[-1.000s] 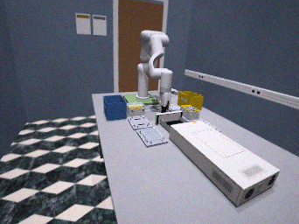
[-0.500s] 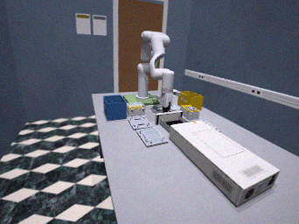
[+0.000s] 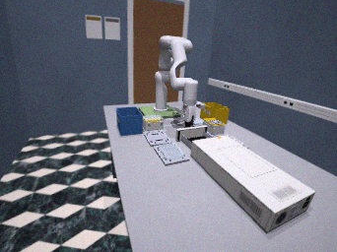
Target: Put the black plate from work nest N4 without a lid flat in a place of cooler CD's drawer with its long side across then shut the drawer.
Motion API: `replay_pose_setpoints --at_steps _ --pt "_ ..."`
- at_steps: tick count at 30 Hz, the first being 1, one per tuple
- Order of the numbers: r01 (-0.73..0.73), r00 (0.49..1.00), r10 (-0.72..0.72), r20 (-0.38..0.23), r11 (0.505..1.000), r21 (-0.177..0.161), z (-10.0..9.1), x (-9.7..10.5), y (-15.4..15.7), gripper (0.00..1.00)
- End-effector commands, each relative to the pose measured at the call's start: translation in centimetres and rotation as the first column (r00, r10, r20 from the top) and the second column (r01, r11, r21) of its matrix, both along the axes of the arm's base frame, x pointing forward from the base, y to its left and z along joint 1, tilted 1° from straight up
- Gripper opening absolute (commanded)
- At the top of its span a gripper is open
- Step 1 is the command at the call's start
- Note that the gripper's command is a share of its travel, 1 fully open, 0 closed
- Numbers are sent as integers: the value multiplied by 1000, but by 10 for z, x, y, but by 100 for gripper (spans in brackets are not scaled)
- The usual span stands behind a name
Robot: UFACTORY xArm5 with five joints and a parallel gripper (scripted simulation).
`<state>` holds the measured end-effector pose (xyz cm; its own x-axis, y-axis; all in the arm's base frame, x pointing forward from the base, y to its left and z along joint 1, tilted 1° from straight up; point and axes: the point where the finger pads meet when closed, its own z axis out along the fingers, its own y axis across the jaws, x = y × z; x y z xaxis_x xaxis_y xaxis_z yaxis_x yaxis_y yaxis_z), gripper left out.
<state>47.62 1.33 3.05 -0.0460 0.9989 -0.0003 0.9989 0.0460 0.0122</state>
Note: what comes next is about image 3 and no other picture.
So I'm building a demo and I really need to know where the blue plastic bin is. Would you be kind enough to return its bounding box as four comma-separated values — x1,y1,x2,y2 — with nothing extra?
116,106,143,136

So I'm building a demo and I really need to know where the yellow open tray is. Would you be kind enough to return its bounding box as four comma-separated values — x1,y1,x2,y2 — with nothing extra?
200,102,230,124

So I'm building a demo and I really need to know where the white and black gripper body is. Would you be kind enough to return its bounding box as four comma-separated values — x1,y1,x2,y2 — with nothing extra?
181,104,196,123

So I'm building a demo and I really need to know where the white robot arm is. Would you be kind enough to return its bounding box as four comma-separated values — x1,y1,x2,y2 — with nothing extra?
154,36,206,111

